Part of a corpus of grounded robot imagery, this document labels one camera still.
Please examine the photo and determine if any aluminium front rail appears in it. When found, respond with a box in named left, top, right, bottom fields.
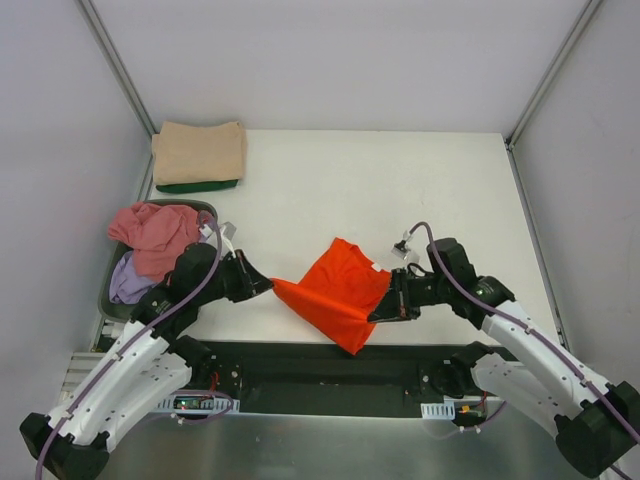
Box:
left=59, top=352, right=104, bottom=401

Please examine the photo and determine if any aluminium frame post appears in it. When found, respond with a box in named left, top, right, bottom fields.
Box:
left=503, top=0, right=607, bottom=149
left=74, top=0, right=157, bottom=136

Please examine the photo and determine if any white cable duct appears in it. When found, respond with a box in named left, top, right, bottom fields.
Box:
left=420, top=401, right=456, bottom=421
left=153, top=396, right=240, bottom=416

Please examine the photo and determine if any lavender crumpled t shirt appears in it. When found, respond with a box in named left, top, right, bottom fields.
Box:
left=107, top=222, right=217, bottom=305

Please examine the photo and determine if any right aluminium frame post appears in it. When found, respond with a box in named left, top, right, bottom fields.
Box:
left=503, top=0, right=607, bottom=149

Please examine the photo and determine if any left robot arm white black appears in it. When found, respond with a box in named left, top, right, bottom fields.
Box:
left=19, top=243, right=273, bottom=479

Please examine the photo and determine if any orange t shirt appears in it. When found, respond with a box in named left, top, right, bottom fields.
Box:
left=272, top=238, right=391, bottom=355

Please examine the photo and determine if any left aluminium frame post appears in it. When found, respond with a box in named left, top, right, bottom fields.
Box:
left=74, top=0, right=157, bottom=136

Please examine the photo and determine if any pink crumpled t shirt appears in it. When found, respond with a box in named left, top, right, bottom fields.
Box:
left=107, top=202, right=201, bottom=283

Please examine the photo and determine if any folded beige t shirt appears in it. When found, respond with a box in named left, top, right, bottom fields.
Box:
left=151, top=121, right=248, bottom=186

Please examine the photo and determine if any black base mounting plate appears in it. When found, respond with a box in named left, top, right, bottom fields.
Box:
left=170, top=336, right=482, bottom=418

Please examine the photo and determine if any folded green t shirt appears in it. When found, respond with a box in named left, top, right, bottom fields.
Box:
left=155, top=179, right=239, bottom=195

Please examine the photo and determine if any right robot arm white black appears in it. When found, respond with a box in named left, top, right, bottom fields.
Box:
left=368, top=238, right=639, bottom=479

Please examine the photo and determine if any left white cable duct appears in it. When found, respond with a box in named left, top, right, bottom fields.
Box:
left=153, top=396, right=240, bottom=416

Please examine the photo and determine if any right white cable duct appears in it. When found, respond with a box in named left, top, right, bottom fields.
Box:
left=420, top=401, right=456, bottom=421

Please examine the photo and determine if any grey laundry basket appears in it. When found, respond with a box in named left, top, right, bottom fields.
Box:
left=98, top=198, right=218, bottom=323

